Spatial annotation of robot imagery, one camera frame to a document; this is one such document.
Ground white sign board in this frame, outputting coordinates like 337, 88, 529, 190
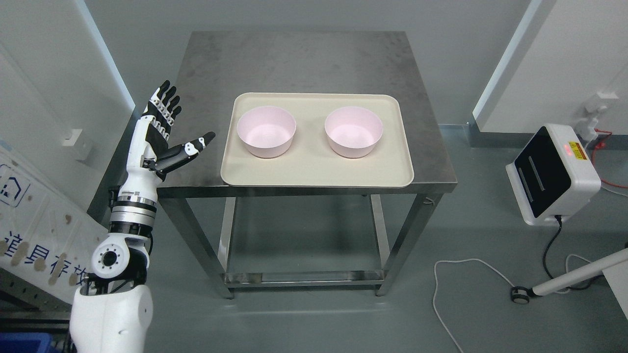
0, 147, 107, 304

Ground white wall switch box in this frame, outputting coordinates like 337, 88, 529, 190
61, 129, 94, 161

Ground black power cable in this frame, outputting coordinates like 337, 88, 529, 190
542, 216, 604, 291

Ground blue crate corner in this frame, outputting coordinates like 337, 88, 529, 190
0, 332, 55, 353

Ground white cable on floor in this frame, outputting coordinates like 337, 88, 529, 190
432, 253, 594, 353

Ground pink bowl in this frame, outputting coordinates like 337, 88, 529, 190
324, 106, 384, 159
236, 105, 297, 158

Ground stainless steel table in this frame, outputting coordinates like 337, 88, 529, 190
158, 31, 457, 300

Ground beige plastic tray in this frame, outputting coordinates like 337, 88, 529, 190
220, 93, 414, 189

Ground red cable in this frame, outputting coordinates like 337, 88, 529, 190
591, 128, 628, 190

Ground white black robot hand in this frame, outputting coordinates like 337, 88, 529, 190
120, 80, 216, 202

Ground white black charger box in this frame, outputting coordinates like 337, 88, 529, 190
505, 124, 602, 226

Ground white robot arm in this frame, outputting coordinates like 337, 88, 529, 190
69, 187, 156, 353

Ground white stand leg with caster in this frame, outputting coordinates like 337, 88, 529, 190
510, 249, 628, 304

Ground wall socket with plug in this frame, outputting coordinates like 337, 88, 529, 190
574, 92, 619, 143

